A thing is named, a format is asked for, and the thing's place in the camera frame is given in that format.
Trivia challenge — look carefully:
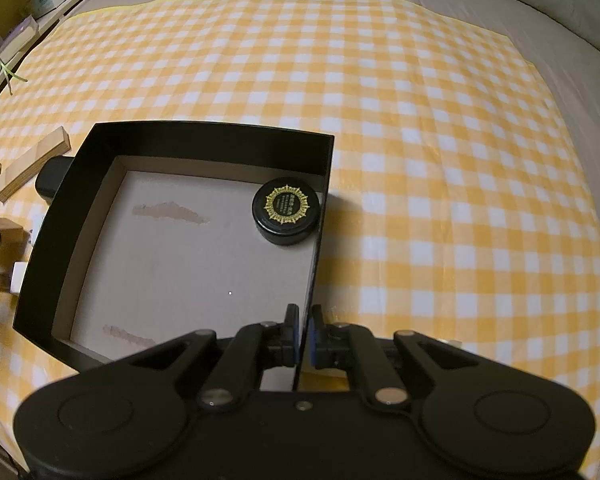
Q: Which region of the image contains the light wooden block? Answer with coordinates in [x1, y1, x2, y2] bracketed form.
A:
[0, 127, 72, 202]

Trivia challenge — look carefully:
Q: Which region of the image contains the yellow white checked cloth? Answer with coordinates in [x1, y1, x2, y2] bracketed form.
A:
[0, 0, 600, 441]

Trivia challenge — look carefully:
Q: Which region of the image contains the round black jar gold label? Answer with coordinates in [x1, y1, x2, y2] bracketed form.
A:
[251, 178, 326, 247]

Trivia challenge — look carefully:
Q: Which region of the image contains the green string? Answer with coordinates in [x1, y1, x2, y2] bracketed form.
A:
[0, 57, 28, 93]

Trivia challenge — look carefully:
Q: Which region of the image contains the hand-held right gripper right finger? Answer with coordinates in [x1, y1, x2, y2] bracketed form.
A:
[305, 305, 474, 407]

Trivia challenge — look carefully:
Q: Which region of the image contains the white and purple box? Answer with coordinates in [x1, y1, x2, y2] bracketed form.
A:
[0, 15, 41, 61]

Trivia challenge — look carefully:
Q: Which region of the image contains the carved wooden coaster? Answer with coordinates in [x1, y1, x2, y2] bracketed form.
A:
[0, 219, 25, 261]

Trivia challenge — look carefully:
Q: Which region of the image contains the black cardboard box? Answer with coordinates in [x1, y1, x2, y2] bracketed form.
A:
[12, 121, 337, 393]

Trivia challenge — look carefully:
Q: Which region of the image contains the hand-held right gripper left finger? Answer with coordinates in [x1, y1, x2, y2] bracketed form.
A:
[124, 304, 301, 409]

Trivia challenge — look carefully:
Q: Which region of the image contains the white cube charger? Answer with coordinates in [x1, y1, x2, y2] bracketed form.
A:
[9, 260, 31, 296]

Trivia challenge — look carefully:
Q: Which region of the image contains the black oval case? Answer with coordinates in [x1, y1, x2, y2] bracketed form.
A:
[35, 156, 75, 201]

